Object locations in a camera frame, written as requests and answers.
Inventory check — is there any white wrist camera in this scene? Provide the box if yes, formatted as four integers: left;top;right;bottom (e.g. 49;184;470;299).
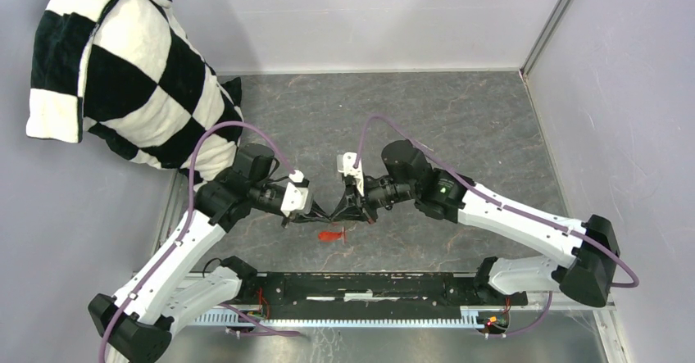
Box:
280;170;311;215
337;152;365;196

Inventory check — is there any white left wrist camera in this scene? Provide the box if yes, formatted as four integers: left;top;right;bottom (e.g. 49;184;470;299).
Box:
280;170;311;215

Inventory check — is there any metal key organizer red handle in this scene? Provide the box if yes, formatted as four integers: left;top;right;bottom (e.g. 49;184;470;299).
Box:
317;223;348;243

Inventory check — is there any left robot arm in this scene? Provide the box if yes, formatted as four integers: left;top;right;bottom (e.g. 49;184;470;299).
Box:
88;143;329;362

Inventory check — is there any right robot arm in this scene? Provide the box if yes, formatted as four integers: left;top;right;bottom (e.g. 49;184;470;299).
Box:
331;140;620;307

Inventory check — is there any black white checkered cloth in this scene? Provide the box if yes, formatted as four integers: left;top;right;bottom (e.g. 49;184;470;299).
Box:
25;0;243;184

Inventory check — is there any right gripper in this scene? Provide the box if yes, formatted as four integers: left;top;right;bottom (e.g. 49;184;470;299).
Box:
331;172;418;225

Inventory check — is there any white toothed cable duct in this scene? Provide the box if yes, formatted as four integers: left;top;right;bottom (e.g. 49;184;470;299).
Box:
191;308;484;330

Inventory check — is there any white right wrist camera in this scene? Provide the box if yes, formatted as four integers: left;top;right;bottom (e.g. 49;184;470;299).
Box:
337;152;365;196

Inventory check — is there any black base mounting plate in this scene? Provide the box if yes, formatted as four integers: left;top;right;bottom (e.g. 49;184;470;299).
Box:
228;272;529;320

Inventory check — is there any aluminium frame rail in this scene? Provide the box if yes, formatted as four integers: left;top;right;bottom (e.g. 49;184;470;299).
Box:
106;271;631;363

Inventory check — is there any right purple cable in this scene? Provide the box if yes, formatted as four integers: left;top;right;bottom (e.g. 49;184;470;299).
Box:
352;114;640;339

